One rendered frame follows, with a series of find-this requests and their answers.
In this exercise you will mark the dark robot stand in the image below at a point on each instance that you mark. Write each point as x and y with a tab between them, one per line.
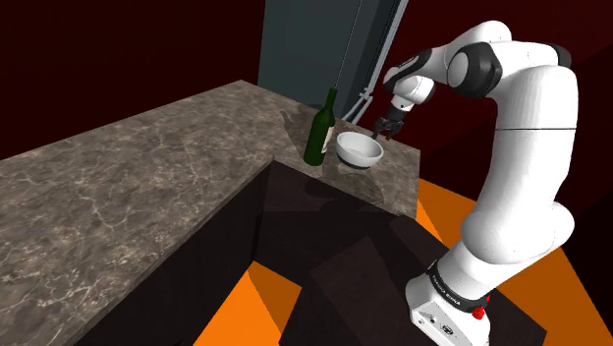
378	287

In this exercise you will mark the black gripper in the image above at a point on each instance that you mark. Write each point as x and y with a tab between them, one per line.
392	117

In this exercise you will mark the green wine bottle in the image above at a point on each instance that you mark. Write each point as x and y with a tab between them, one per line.
320	134

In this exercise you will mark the white bowl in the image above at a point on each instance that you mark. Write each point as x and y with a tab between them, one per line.
359	149

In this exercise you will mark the grey refrigerator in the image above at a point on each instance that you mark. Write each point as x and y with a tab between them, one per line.
316	48

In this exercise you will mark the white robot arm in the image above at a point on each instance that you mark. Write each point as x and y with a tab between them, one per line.
531	158

